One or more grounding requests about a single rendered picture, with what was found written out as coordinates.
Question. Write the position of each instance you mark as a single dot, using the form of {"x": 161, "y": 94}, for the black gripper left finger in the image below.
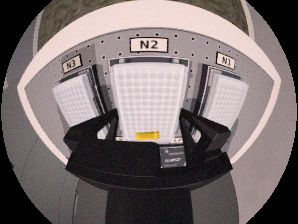
{"x": 91, "y": 127}

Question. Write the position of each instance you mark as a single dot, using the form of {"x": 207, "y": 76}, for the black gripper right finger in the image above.
{"x": 213, "y": 135}

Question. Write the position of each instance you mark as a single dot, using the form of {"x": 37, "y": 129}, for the dark grey rectangular lid park plate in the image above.
{"x": 172, "y": 155}

